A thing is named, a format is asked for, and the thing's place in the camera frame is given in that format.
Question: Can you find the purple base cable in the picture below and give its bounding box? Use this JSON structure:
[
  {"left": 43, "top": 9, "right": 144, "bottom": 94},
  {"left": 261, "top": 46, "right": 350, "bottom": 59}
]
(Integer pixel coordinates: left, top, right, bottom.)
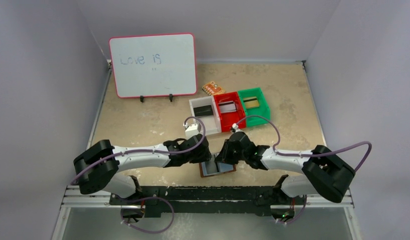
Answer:
[
  {"left": 120, "top": 195, "right": 176, "bottom": 235},
  {"left": 275, "top": 194, "right": 307, "bottom": 226}
]

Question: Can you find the white board pink frame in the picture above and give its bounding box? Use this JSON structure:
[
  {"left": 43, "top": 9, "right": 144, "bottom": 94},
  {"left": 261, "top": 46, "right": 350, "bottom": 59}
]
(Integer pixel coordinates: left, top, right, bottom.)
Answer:
[{"left": 109, "top": 32, "right": 197, "bottom": 99}]

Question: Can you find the orange spiral notebook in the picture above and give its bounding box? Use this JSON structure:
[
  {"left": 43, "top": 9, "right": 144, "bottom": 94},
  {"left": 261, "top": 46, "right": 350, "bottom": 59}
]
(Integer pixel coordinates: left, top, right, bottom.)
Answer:
[{"left": 202, "top": 81, "right": 226, "bottom": 96}]

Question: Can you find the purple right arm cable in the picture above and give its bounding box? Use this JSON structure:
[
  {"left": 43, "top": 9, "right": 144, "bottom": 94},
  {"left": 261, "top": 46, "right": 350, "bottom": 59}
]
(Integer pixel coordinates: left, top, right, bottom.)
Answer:
[{"left": 231, "top": 114, "right": 372, "bottom": 173}]

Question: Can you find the black card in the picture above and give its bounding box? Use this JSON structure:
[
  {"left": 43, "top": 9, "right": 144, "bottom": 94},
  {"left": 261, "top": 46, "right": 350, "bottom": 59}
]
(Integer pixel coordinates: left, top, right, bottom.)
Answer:
[{"left": 193, "top": 105, "right": 214, "bottom": 118}]

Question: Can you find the green plastic bin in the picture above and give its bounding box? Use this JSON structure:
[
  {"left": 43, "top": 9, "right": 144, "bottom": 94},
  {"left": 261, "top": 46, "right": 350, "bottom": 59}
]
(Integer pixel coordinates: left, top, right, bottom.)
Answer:
[{"left": 237, "top": 87, "right": 271, "bottom": 120}]

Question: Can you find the brown leather card holder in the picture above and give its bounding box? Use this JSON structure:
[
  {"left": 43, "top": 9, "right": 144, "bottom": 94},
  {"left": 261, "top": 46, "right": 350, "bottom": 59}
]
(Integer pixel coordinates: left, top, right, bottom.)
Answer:
[{"left": 199, "top": 152, "right": 236, "bottom": 178}]

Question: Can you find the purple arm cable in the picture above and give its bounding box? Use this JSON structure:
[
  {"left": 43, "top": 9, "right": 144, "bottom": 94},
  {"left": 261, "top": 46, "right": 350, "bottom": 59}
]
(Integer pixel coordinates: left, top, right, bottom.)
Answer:
[
  {"left": 231, "top": 114, "right": 372, "bottom": 173},
  {"left": 70, "top": 116, "right": 206, "bottom": 186}
]

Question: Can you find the gold card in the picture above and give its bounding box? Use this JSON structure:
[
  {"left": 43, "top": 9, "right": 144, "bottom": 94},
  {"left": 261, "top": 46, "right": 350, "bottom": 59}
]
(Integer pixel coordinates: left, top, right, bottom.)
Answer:
[{"left": 242, "top": 96, "right": 260, "bottom": 109}]

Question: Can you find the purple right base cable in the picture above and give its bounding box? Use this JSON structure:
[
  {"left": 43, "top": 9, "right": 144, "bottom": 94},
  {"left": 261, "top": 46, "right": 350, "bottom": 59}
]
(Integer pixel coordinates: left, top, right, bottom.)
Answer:
[{"left": 275, "top": 194, "right": 307, "bottom": 226}]

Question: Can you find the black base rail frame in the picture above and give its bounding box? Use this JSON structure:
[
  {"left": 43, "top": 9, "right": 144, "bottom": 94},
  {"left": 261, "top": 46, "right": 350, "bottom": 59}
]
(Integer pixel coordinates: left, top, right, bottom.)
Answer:
[{"left": 60, "top": 175, "right": 354, "bottom": 220}]

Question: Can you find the white plastic bin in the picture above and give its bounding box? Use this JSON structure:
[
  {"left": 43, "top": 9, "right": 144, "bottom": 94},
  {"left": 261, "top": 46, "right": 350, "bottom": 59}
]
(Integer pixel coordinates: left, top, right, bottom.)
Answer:
[{"left": 189, "top": 96, "right": 222, "bottom": 135}]

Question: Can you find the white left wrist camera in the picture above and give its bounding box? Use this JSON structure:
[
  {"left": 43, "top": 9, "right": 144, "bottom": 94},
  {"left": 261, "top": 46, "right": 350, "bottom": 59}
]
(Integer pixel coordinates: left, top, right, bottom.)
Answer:
[{"left": 183, "top": 122, "right": 202, "bottom": 139}]

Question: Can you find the silver card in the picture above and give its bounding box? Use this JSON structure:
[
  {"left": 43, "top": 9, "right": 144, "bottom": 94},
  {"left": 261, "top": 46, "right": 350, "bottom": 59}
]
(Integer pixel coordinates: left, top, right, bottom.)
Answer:
[{"left": 218, "top": 101, "right": 237, "bottom": 114}]

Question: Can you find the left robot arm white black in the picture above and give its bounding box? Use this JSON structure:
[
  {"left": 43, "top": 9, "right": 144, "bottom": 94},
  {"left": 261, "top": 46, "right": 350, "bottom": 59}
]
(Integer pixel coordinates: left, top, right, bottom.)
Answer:
[{"left": 72, "top": 133, "right": 212, "bottom": 199}]

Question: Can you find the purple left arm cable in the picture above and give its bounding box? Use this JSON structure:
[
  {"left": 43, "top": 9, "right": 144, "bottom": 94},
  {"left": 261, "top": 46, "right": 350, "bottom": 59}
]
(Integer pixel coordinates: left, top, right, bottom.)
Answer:
[{"left": 70, "top": 116, "right": 206, "bottom": 186}]

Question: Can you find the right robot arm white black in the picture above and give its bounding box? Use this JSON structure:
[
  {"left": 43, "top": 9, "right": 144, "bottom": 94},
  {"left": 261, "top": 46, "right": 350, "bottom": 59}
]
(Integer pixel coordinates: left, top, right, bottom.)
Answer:
[{"left": 215, "top": 131, "right": 355, "bottom": 203}]

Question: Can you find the red plastic bin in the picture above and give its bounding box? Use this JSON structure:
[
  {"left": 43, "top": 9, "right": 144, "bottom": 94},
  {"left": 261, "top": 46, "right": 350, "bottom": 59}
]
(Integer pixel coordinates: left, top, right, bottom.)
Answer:
[{"left": 214, "top": 92, "right": 245, "bottom": 132}]

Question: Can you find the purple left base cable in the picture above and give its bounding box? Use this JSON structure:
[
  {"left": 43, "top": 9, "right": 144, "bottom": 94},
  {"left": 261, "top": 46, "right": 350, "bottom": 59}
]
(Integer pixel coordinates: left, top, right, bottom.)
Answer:
[{"left": 120, "top": 195, "right": 176, "bottom": 235}]

